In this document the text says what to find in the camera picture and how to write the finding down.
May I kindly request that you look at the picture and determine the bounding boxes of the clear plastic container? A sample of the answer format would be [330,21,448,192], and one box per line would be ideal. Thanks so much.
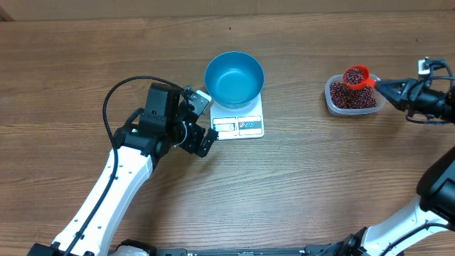
[324,75,386,116]

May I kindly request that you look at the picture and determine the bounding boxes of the red beans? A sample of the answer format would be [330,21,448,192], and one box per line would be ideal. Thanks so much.
[329,82,377,109]

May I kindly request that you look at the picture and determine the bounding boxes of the red scoop blue handle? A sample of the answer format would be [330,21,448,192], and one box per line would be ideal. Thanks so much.
[343,65,376,90]

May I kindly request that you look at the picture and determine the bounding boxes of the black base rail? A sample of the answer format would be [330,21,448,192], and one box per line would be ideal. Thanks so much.
[108,240,367,256]

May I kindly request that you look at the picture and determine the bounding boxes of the white kitchen scale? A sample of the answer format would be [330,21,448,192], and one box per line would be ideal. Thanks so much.
[210,95,264,140]

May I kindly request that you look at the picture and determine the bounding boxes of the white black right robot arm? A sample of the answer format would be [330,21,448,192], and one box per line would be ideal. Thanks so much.
[332,77,454,256]

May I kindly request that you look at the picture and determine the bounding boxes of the blue bowl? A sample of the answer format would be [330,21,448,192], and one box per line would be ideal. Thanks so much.
[204,51,265,109]

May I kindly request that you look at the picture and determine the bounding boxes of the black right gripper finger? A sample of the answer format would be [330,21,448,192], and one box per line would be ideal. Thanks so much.
[375,78,417,95]
[375,85,407,111]

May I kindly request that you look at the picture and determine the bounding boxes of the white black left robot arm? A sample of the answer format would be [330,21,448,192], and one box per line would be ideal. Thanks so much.
[28,82,218,256]

